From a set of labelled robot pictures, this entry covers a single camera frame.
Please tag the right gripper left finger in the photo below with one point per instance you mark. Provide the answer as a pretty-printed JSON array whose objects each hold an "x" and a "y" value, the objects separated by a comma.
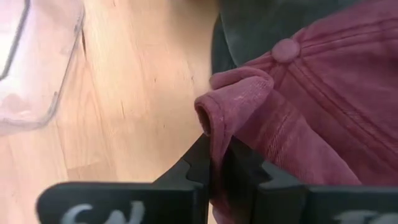
[{"x": 124, "y": 202}]

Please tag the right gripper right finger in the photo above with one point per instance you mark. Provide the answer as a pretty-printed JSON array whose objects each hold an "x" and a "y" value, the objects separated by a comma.
[{"x": 326, "y": 205}]

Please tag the red baseball cap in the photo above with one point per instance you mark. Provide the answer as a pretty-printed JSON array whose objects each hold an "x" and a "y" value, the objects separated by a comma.
[{"x": 311, "y": 109}]

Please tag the clear plastic bin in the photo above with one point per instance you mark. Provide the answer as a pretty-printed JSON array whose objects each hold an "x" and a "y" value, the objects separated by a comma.
[{"x": 31, "y": 93}]

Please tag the dark green baseball cap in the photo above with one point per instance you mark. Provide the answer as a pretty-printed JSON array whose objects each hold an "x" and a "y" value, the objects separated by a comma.
[{"x": 255, "y": 28}]

